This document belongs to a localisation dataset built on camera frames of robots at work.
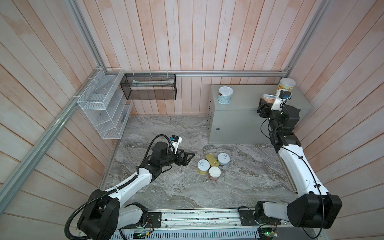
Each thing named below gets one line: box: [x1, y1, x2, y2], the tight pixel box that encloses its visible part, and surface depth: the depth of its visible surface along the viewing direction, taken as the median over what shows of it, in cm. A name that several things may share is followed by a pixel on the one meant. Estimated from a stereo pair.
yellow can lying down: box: [205, 153, 220, 167], surface depth 91 cm
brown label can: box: [262, 94, 277, 104], surface depth 70 cm
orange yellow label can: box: [275, 77, 296, 95], surface depth 78 cm
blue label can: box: [217, 152, 230, 167], surface depth 92 cm
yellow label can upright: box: [197, 159, 210, 175], surface depth 88 cm
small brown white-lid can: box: [208, 166, 221, 181], surface depth 85 cm
